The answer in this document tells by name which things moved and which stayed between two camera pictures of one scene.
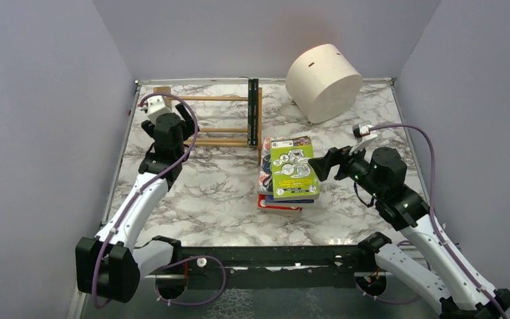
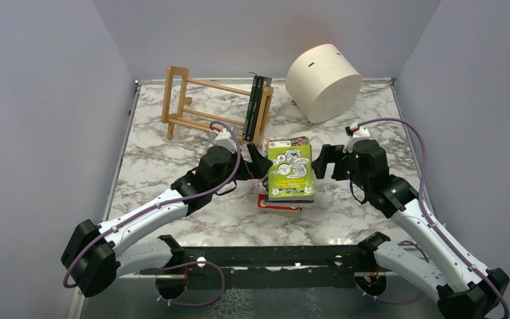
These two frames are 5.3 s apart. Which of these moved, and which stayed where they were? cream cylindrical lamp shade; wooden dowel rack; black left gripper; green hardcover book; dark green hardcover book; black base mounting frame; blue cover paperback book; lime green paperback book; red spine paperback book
Moved: black left gripper; dark green hardcover book; wooden dowel rack; green hardcover book
Stayed: black base mounting frame; red spine paperback book; blue cover paperback book; cream cylindrical lamp shade; lime green paperback book
